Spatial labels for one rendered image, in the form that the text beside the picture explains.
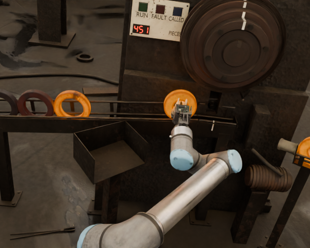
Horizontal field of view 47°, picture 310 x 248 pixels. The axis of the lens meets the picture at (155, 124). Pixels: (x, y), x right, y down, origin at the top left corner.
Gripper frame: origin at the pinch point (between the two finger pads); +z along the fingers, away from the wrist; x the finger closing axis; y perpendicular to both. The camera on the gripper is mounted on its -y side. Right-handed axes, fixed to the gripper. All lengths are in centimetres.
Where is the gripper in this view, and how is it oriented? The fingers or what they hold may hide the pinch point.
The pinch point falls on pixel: (180, 102)
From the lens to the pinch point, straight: 168.1
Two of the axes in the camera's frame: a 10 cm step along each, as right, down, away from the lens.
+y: 1.3, -6.5, -7.5
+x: -9.9, -1.2, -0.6
